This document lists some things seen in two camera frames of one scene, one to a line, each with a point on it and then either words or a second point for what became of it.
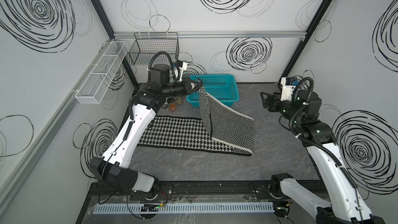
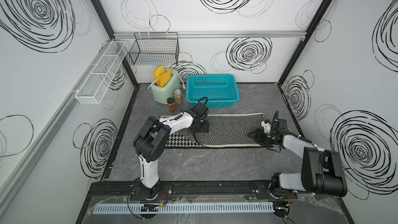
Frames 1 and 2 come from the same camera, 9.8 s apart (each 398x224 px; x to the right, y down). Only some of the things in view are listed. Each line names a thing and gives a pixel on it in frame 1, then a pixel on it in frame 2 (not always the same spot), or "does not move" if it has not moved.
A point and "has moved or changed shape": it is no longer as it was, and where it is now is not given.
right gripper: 272,98 → 258,135
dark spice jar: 172,107 does not move
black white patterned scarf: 221,128 has moved or changed shape
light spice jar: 179,100 does not move
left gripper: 186,89 → 204,128
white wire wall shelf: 97,81 does not move
